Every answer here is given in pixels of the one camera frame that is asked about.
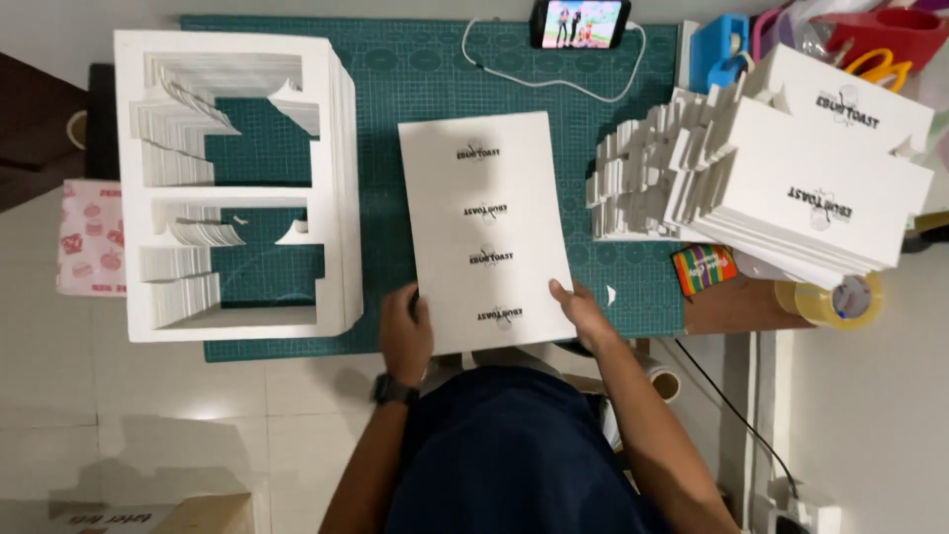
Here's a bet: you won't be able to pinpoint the blue tape dispenser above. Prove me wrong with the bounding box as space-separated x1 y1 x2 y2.
689 12 752 94

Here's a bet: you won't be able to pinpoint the white printed cardboard sheet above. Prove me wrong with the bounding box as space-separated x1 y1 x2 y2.
397 111 578 356

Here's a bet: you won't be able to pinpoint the white power strip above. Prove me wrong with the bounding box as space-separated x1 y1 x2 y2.
767 478 843 534

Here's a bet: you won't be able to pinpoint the person's left hand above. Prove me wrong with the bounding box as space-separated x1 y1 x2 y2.
379 282 435 381

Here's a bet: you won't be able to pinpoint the green cutting mat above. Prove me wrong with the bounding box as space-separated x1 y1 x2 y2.
180 15 688 363

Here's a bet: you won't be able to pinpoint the red plastic container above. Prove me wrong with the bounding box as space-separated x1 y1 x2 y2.
821 6 949 76

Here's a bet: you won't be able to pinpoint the stack of white box blanks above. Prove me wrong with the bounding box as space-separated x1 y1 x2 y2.
585 43 936 291

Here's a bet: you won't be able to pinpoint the person's dark blue shirt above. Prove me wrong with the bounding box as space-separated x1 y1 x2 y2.
384 366 672 534

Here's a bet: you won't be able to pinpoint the clear packing tape roll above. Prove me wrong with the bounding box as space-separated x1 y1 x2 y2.
774 270 884 332

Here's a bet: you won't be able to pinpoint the rainbow striped small box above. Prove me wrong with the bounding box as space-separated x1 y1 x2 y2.
671 244 739 298

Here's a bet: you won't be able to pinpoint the stack of cut-out white frames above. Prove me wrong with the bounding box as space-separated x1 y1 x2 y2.
113 30 365 344

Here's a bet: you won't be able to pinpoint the white charging cable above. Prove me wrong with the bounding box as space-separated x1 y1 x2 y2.
460 18 648 104

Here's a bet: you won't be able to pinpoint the black wristwatch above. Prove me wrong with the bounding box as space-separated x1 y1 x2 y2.
372 373 421 407

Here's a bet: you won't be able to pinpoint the pink patterned paper bag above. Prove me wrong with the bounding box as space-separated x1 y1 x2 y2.
56 178 128 298

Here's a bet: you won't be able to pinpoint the yellow-handled scissors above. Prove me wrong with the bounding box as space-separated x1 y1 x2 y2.
844 47 913 94

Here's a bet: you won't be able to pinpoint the black smartphone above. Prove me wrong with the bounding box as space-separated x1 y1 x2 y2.
529 0 633 50

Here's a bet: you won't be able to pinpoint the person's right hand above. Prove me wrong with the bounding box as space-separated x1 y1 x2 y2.
549 278 621 356

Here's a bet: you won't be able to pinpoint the black power cable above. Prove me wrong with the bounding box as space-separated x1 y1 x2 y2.
673 337 802 501

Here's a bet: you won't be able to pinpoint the brown cardboard box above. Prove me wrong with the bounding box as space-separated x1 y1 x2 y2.
47 492 257 534

